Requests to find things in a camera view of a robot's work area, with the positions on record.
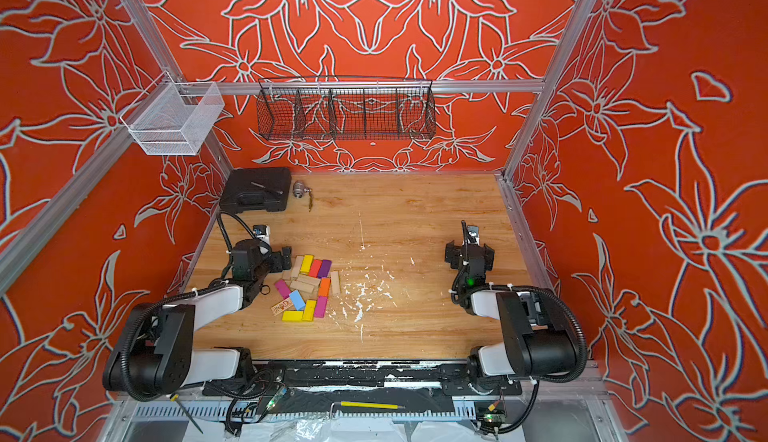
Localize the natural wood block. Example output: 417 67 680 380
290 255 304 280
297 274 321 288
329 271 341 297
290 280 316 294

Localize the yellow block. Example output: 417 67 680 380
282 310 304 323
299 255 314 275
301 300 317 322

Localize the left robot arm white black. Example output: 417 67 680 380
102 213 293 402

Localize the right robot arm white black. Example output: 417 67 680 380
444 222 588 391

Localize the magenta block left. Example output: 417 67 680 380
274 279 291 299

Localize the magenta block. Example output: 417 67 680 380
314 296 328 319
274 279 291 299

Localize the printed wooden block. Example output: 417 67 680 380
271 299 294 316

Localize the blue block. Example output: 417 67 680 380
289 290 306 311

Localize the red block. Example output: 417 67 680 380
308 259 322 278

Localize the black plastic tool case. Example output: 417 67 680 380
219 167 291 214

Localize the purple block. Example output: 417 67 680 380
317 260 332 279

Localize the orange block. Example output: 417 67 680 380
318 278 331 298

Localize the magenta block lower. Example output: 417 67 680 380
314 296 328 319

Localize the yellow black screwdriver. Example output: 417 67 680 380
168 393 204 434

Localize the white mesh basket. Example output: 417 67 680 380
118 71 225 157

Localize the yellow pencil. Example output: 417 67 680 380
339 401 403 411

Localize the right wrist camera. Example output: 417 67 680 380
463 225 480 245

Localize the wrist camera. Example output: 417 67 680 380
252 225 271 244
463 225 480 245

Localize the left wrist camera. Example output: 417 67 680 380
252 225 271 244

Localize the black wire basket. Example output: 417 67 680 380
255 77 437 142

